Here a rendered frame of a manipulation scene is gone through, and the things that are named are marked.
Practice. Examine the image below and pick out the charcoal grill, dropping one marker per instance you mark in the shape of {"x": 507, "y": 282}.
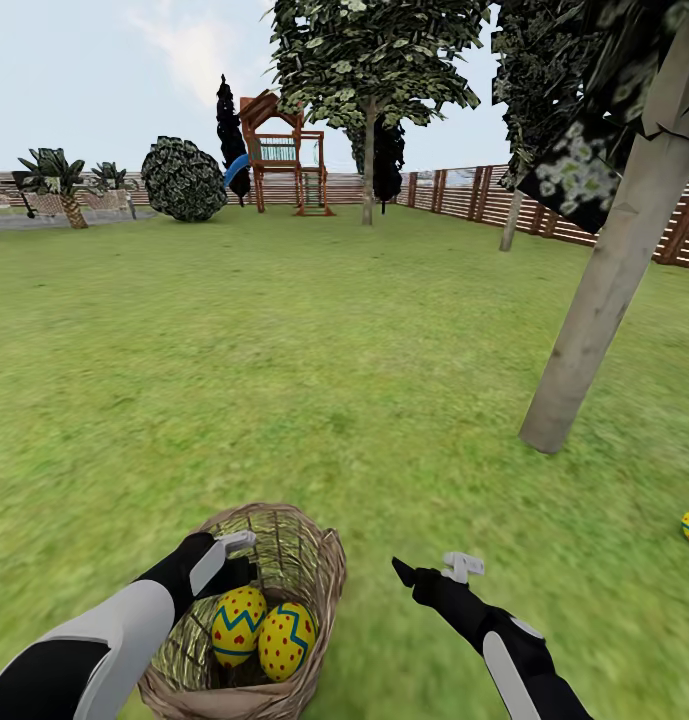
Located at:
{"x": 18, "y": 176}

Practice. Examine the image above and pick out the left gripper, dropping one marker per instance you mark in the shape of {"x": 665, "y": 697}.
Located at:
{"x": 239, "y": 573}

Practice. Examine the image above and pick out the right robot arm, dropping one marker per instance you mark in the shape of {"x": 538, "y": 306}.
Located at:
{"x": 514, "y": 652}

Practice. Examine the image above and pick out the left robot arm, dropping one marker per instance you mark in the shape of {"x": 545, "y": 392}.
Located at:
{"x": 86, "y": 668}

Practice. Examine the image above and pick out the wicker basket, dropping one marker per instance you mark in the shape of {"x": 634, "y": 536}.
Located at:
{"x": 249, "y": 694}

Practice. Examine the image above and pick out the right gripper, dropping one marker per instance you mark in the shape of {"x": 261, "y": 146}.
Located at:
{"x": 433, "y": 589}

